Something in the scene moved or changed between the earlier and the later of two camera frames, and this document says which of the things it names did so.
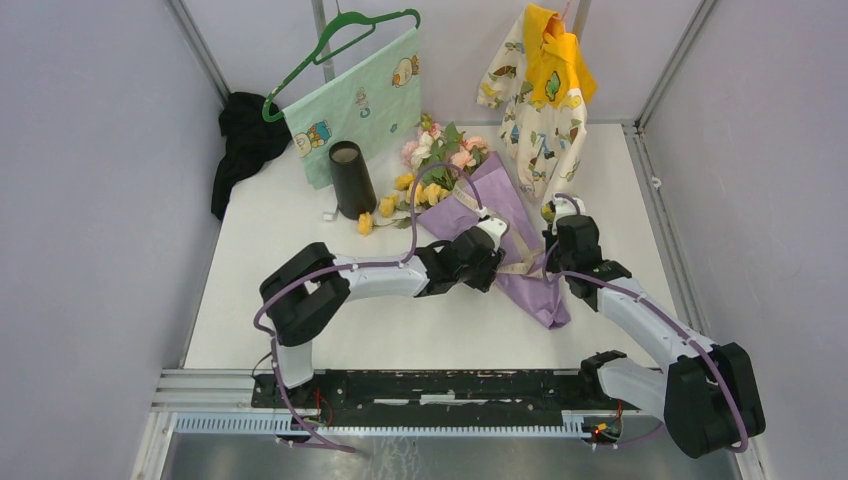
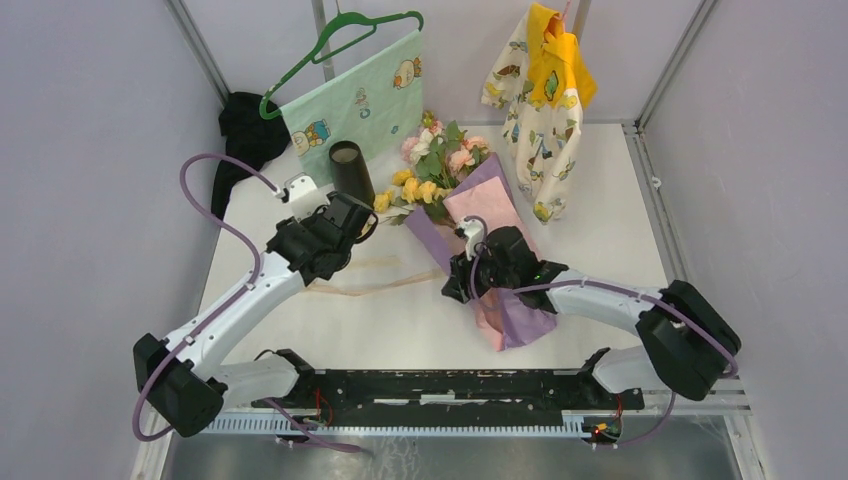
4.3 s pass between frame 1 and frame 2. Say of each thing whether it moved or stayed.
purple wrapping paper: moved
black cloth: stayed
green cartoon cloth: stayed
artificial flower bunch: stayed
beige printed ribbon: moved
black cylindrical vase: stayed
